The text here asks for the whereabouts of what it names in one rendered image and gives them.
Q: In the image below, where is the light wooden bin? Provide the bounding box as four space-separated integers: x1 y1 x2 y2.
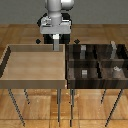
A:
0 43 68 90

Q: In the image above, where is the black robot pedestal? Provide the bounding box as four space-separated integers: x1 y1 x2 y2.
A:
35 12 81 45

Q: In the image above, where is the small pale lump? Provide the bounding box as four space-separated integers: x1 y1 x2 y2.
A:
113 65 122 73

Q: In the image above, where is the grey metal table leg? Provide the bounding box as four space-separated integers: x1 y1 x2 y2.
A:
7 88 26 128
22 88 31 105
105 88 123 128
57 88 62 125
69 88 75 128
100 88 108 104

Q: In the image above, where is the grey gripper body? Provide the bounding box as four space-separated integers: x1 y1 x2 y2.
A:
40 20 72 37

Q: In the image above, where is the dark wooden compartment bin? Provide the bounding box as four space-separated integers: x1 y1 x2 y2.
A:
65 43 128 90

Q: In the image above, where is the faint grey upright carton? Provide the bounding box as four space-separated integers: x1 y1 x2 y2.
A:
79 44 87 61

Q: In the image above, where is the grey milk carton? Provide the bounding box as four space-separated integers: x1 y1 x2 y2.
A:
53 35 62 53

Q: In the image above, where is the small grey block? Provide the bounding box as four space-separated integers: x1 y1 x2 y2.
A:
81 69 89 78

